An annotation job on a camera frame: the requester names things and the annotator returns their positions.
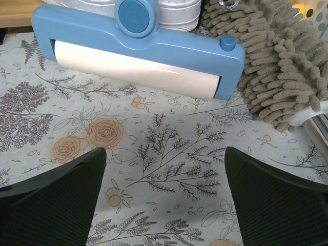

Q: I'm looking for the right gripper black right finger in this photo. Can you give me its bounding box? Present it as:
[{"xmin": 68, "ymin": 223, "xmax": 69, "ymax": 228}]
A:
[{"xmin": 224, "ymin": 147, "xmax": 327, "ymax": 245}]

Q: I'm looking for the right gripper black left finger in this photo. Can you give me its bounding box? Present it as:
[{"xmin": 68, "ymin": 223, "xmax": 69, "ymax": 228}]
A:
[{"xmin": 1, "ymin": 148, "xmax": 107, "ymax": 245}]

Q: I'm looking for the floral table mat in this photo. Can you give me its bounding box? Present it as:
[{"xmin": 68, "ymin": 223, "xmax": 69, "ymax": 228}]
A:
[{"xmin": 1, "ymin": 32, "xmax": 327, "ymax": 245}]

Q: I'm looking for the grey chenille duster mop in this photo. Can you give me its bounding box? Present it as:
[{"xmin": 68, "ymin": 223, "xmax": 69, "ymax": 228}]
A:
[{"xmin": 202, "ymin": 1, "xmax": 327, "ymax": 132}]

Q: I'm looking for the blue lint roller mop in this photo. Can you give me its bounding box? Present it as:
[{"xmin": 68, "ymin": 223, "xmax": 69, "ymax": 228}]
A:
[{"xmin": 31, "ymin": 1, "xmax": 245, "ymax": 100}]

